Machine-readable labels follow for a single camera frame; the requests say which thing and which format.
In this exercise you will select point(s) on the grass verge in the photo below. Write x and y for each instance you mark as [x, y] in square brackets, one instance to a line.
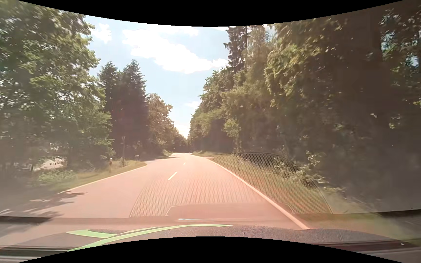
[287, 186]
[97, 173]

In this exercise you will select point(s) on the road sign on post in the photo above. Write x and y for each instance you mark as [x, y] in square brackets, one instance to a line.
[123, 146]

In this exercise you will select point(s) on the grey asphalt road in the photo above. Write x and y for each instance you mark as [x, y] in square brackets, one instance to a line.
[196, 182]

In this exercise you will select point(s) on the wood of green trees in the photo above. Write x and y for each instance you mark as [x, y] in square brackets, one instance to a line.
[323, 91]
[49, 91]

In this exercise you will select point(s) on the car's own bonnet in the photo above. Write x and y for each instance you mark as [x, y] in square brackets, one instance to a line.
[210, 233]

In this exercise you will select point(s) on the road markings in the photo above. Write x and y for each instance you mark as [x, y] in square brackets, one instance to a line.
[265, 198]

